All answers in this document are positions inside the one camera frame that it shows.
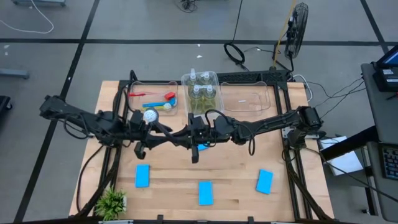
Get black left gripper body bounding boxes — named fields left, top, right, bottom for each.
left=129, top=110, right=150, bottom=160

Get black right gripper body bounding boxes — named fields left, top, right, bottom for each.
left=187, top=113, right=215, bottom=164

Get black brush white bristles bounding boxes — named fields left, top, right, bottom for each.
left=142, top=108, right=180, bottom=144

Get yellow-green plastic spoon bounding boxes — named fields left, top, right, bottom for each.
left=146, top=104, right=174, bottom=111

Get red and clear dish brush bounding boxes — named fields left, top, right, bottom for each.
left=128, top=91, right=177, bottom=101

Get clear yellow dish soap bottle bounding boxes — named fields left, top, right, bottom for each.
left=189, top=83, right=205, bottom=115
left=200, top=70, right=214, bottom=88
left=187, top=67, right=200, bottom=88
left=203, top=83, right=218, bottom=114

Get tall clear plastic bin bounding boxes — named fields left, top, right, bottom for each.
left=180, top=70, right=224, bottom=121

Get shallow clear plastic bin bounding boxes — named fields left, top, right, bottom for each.
left=127, top=80, right=180, bottom=116
left=220, top=80, right=271, bottom=118

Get small green potted plant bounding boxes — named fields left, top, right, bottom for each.
left=94, top=186, right=127, bottom=222

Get black wheeled base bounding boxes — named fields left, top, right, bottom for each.
left=0, top=95, right=13, bottom=121

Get grey floor bar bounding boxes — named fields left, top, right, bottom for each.
left=0, top=68, right=30, bottom=80

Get black floor fan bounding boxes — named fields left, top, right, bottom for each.
left=284, top=2, right=309, bottom=60

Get white paper box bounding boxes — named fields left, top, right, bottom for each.
left=318, top=135, right=364, bottom=177

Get black desk support bar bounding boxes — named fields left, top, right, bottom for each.
left=320, top=126, right=379, bottom=161

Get grey cart base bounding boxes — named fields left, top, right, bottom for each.
left=11, top=0, right=67, bottom=7

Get grey desk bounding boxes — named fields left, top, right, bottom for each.
left=360, top=62, right=398, bottom=222

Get black device box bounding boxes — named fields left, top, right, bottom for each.
left=372, top=67, right=398, bottom=93

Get black keyboard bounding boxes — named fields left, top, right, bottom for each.
left=378, top=144, right=398, bottom=181

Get laptop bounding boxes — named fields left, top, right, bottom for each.
left=374, top=45, right=398, bottom=71

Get coiled black cable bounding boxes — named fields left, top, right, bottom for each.
left=223, top=42, right=246, bottom=66

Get white power cable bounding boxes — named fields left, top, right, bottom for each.
left=292, top=73, right=313, bottom=103

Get black hanging cable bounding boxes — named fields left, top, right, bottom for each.
left=229, top=0, right=244, bottom=44

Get black cable bundle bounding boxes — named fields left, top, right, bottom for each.
left=174, top=0, right=200, bottom=13

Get white floor cable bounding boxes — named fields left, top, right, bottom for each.
left=0, top=0, right=54, bottom=35

